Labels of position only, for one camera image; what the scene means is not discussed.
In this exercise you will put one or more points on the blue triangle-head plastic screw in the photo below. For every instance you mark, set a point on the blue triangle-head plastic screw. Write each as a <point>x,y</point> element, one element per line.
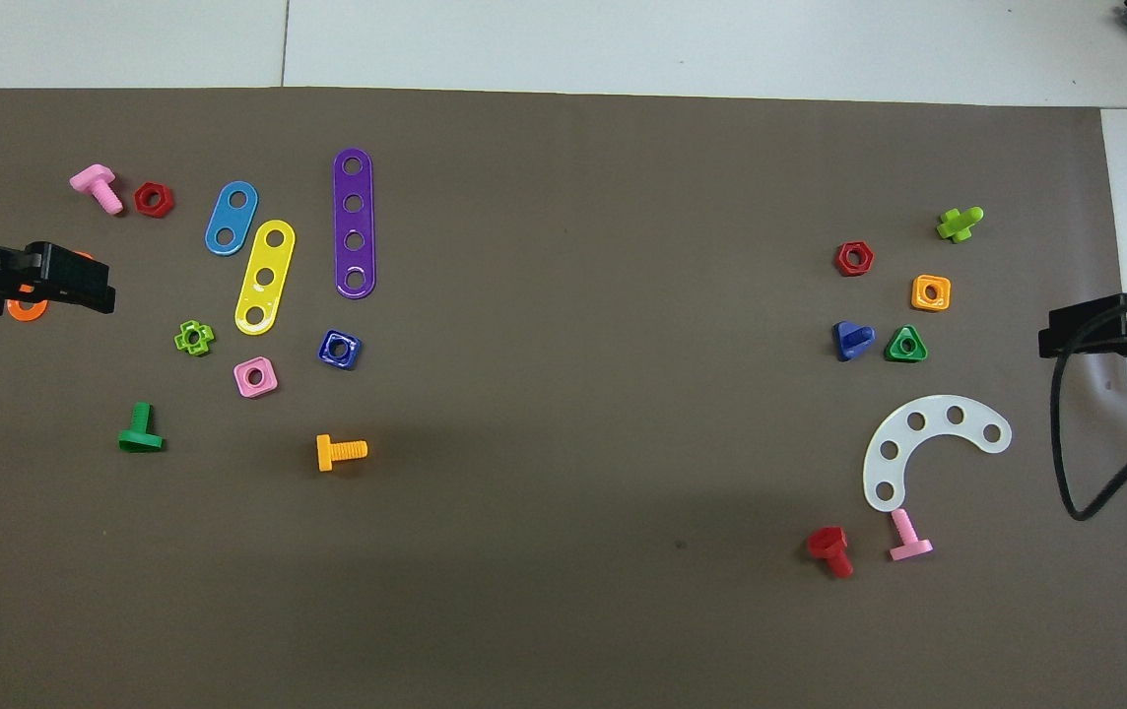
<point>844,343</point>

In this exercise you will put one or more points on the blue square plastic nut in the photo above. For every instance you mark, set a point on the blue square plastic nut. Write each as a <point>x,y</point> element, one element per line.
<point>352,358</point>

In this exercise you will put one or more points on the pink plastic screw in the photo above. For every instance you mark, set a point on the pink plastic screw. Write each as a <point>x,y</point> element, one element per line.
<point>94,180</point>
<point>908,547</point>

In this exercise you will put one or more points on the red hexagonal plastic nut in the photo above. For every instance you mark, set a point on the red hexagonal plastic nut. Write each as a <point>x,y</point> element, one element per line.
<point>842,260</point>
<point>140,197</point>

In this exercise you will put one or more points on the green cross-shaped plastic nut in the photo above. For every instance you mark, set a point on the green cross-shaped plastic nut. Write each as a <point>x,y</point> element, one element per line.
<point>205,340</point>

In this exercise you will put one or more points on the green plastic screw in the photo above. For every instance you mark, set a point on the green plastic screw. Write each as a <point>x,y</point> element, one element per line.
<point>141,439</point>

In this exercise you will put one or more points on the lime cross-head plastic screw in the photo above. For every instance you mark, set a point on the lime cross-head plastic screw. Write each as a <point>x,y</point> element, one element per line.
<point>958,226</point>

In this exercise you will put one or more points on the orange square plastic nut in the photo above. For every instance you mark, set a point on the orange square plastic nut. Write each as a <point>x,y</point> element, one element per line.
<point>919,301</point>

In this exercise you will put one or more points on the green triangular plastic nut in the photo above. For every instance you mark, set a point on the green triangular plastic nut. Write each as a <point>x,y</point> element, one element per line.
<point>894,354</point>

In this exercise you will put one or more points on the pink square plastic nut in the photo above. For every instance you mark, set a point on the pink square plastic nut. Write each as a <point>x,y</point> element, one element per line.
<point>268,387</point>

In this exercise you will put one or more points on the orange plastic screw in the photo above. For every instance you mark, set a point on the orange plastic screw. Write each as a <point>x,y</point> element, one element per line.
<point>347,451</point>

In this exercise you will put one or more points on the red hex-head plastic screw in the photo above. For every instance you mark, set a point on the red hex-head plastic screw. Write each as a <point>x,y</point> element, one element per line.
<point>828,544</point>

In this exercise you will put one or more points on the orange L-shaped plate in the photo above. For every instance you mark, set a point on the orange L-shaped plate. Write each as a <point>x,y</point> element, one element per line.
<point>27,311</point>

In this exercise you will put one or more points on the blue two-hole plastic plate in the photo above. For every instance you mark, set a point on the blue two-hole plastic plate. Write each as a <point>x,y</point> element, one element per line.
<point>232,219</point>

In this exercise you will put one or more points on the white curved five-hole plate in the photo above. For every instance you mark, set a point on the white curved five-hole plate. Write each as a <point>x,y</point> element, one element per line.
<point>935,414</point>

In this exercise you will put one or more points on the yellow three-hole plastic plate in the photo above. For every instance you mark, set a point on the yellow three-hole plastic plate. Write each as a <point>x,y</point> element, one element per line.
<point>271,258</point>

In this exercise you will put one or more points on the purple four-hole plastic plate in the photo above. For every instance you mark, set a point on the purple four-hole plastic plate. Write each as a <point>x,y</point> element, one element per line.
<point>354,185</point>

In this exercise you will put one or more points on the brown table mat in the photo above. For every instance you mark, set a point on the brown table mat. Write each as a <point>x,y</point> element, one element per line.
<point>573,492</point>

